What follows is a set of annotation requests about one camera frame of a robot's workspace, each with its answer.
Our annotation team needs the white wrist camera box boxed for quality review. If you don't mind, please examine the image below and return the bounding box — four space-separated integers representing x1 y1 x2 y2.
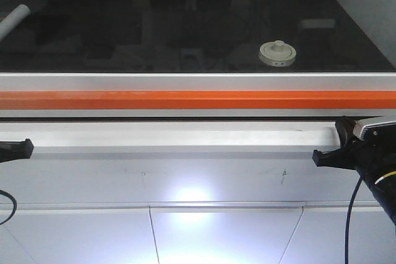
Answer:
353 115 395 140

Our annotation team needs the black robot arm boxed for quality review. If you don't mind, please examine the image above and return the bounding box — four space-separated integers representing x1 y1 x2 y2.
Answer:
312 116 395 223

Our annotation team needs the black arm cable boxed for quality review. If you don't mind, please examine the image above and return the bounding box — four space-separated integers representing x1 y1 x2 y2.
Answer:
0 189 18 225
343 169 396 264

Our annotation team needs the glass jar with beige lid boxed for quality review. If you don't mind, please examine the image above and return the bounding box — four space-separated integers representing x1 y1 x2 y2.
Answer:
259 40 296 67

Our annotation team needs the orange sash handle bar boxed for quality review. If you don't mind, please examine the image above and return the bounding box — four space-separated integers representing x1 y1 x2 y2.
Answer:
1 91 395 110

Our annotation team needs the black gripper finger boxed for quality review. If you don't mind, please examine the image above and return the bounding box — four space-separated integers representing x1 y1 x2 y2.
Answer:
335 116 358 148
312 145 359 169
0 138 33 163

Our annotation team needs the rolled white paper poster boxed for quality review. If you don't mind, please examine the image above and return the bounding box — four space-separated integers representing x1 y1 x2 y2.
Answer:
0 4 31 41

